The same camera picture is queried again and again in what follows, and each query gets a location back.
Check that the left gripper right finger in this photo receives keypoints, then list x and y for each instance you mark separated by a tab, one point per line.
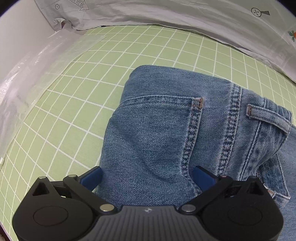
211	186

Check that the green grid cutting mat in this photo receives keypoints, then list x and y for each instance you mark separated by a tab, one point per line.
63	134

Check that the blue denim jeans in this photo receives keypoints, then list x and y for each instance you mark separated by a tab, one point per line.
171	120

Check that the clear plastic zipper bag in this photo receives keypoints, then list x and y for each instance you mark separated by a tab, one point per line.
31	77

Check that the white carrot print sheet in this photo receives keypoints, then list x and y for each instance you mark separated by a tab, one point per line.
264	30

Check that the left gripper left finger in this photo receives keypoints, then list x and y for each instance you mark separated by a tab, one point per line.
82	187

